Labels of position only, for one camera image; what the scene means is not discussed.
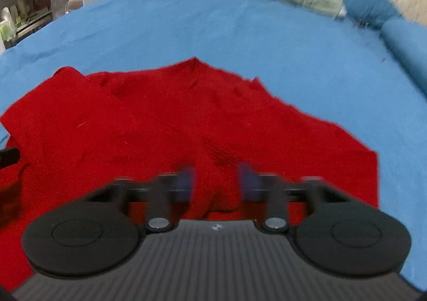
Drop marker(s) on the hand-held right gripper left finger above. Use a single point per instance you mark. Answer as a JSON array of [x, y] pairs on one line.
[[185, 184]]

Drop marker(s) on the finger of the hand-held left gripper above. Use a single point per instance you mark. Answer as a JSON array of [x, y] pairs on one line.
[[8, 157]]

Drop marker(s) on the blue pillow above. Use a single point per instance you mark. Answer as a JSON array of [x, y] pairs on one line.
[[367, 4]]

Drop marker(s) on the red garment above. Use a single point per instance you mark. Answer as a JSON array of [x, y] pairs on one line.
[[160, 127]]

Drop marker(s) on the blue bed sheet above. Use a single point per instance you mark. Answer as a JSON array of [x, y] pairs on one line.
[[233, 40]]

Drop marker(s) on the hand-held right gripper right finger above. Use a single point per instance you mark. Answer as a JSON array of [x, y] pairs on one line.
[[247, 184]]

